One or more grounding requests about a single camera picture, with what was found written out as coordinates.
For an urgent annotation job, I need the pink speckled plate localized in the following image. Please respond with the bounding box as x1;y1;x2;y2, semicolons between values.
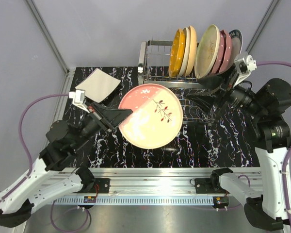
119;83;183;150

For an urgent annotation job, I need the cream bordered plate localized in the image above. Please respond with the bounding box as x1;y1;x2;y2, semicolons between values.
194;24;220;79

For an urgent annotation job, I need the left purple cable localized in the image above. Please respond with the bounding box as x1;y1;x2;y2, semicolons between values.
0;93;90;231

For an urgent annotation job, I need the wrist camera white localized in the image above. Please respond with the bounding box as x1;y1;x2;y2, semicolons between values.
233;51;257;87
68;89;90;113

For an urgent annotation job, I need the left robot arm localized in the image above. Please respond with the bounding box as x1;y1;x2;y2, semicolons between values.
0;103;133;228

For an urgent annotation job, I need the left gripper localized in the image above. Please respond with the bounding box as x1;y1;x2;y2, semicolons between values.
70;101;132;150

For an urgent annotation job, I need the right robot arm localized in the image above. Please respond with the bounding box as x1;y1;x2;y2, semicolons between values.
186;75;291;232

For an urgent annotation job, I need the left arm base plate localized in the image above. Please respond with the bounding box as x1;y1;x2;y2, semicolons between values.
87;178;111;194

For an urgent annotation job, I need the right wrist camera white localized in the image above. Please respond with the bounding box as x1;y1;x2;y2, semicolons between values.
233;51;257;87

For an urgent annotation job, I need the yellow dotted plate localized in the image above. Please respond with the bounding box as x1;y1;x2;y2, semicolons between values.
168;29;186;77

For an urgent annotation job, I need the grey green-rimmed plate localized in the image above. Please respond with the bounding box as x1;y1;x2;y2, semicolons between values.
227;29;243;68

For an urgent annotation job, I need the pink dotted plate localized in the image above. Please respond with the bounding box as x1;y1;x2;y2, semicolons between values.
210;30;232;74

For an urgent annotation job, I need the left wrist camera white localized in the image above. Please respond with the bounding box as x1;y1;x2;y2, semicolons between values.
68;89;90;113

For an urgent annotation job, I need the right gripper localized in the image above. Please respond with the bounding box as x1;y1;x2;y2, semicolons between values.
187;63;266;118

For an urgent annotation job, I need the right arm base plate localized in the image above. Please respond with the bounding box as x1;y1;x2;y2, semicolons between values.
194;178;226;194

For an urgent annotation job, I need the stainless steel dish rack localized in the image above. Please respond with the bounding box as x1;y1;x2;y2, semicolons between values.
137;40;244;126

